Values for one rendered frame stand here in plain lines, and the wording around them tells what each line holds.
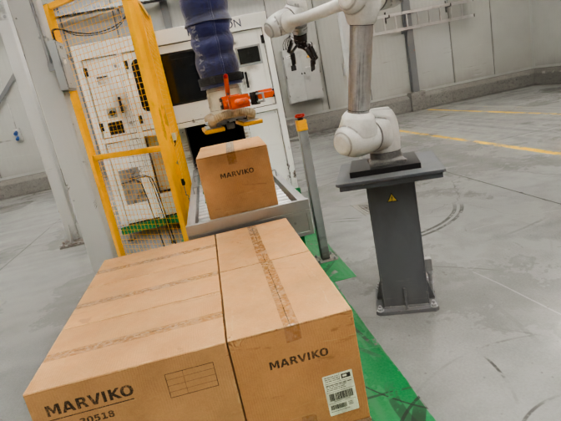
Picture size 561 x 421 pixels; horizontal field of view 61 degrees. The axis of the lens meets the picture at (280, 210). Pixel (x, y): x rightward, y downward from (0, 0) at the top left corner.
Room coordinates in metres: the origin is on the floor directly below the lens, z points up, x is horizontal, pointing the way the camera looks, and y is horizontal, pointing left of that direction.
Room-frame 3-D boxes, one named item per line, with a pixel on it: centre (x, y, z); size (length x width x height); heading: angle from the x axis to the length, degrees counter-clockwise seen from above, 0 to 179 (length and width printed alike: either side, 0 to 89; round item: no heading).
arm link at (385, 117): (2.34, -0.57, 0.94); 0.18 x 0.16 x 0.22; 129
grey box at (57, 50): (3.19, 1.17, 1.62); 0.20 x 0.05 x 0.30; 7
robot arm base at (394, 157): (2.37, -0.58, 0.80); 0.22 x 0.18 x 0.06; 171
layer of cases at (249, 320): (1.87, 0.41, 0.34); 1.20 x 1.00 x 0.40; 7
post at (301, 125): (3.18, -0.25, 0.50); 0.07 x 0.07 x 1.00; 7
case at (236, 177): (2.91, 0.22, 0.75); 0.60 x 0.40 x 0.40; 4
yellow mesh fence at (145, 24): (4.27, 0.80, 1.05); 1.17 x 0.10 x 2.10; 7
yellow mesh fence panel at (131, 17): (3.47, 1.01, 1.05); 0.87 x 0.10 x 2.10; 59
